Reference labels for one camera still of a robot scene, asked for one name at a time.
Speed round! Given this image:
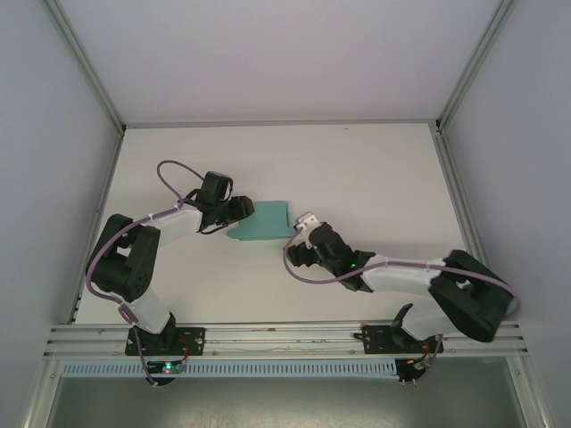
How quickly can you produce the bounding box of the teal green cloth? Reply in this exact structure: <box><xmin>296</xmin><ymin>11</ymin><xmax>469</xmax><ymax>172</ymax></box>
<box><xmin>225</xmin><ymin>200</ymin><xmax>295</xmax><ymax>243</ymax></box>

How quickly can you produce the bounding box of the circuit board with green light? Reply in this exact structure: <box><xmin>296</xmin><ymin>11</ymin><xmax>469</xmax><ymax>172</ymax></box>
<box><xmin>146</xmin><ymin>360</ymin><xmax>186</xmax><ymax>375</ymax></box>

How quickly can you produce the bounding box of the thin aluminium table edge rail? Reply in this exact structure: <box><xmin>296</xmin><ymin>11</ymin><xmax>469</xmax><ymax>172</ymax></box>
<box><xmin>122</xmin><ymin>119</ymin><xmax>441</xmax><ymax>130</ymax></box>

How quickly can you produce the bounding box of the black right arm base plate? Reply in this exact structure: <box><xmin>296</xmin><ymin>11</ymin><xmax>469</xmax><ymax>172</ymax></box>
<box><xmin>361</xmin><ymin>324</ymin><xmax>443</xmax><ymax>357</ymax></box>

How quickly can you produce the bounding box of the aluminium frame beam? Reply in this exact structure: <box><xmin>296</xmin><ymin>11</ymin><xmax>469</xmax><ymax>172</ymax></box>
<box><xmin>44</xmin><ymin>321</ymin><xmax>532</xmax><ymax>361</ymax></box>

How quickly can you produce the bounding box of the aluminium side rail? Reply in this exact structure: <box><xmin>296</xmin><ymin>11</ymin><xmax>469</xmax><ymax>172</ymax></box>
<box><xmin>432</xmin><ymin>128</ymin><xmax>503</xmax><ymax>320</ymax></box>
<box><xmin>66</xmin><ymin>128</ymin><xmax>126</xmax><ymax>325</ymax></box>

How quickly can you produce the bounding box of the white slotted cable duct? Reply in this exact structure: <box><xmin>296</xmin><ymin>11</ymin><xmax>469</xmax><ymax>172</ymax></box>
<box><xmin>60</xmin><ymin>359</ymin><xmax>398</xmax><ymax>378</ymax></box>

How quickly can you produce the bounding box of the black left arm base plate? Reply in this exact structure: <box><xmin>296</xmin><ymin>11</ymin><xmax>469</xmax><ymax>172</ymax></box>
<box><xmin>124</xmin><ymin>326</ymin><xmax>207</xmax><ymax>358</ymax></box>

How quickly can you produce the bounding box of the aluminium corner post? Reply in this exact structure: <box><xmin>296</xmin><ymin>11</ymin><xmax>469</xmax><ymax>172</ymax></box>
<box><xmin>434</xmin><ymin>0</ymin><xmax>517</xmax><ymax>135</ymax></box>
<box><xmin>43</xmin><ymin>0</ymin><xmax>128</xmax><ymax>135</ymax></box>

